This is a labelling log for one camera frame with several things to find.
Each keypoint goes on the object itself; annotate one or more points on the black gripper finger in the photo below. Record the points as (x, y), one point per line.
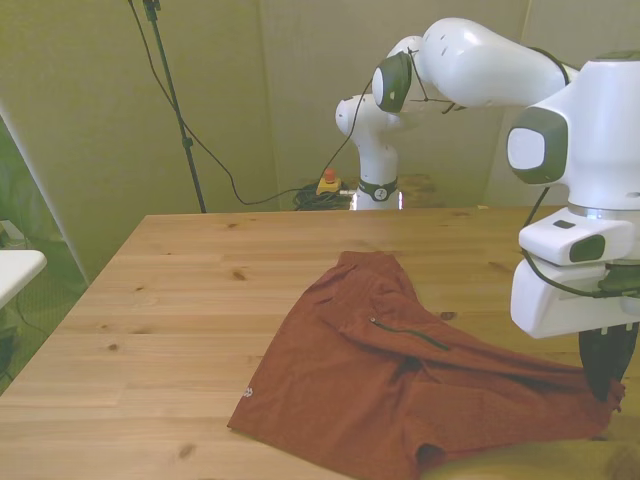
(595, 360)
(620, 350)

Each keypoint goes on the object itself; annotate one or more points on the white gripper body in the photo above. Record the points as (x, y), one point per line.
(550, 310)

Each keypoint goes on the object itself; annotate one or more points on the rust red shorts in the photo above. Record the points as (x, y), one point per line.
(350, 390)

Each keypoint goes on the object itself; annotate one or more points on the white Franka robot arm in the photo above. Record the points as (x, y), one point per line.
(480, 65)

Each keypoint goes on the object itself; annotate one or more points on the yellow emergency stop button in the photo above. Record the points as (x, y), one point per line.
(328, 186)

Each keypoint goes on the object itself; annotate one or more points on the white side table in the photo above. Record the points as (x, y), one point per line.
(17, 272)

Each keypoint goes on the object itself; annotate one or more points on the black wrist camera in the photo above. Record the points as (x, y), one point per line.
(622, 280)

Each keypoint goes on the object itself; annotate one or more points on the black camera stand pole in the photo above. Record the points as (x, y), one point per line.
(187, 150)

